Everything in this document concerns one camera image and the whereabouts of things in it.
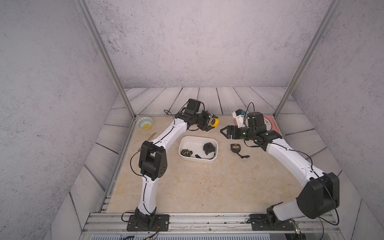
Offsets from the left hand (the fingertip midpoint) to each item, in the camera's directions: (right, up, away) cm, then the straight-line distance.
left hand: (221, 120), depth 85 cm
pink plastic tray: (+44, -4, +28) cm, 53 cm away
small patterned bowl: (-53, -1, +30) cm, 61 cm away
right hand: (+2, -6, -5) cm, 8 cm away
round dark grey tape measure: (+12, -18, +14) cm, 26 cm away
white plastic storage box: (-14, -16, +18) cm, 28 cm away
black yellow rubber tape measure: (-20, -20, +11) cm, 31 cm away
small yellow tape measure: (-3, -1, 0) cm, 4 cm away
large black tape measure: (-6, -18, +14) cm, 23 cm away
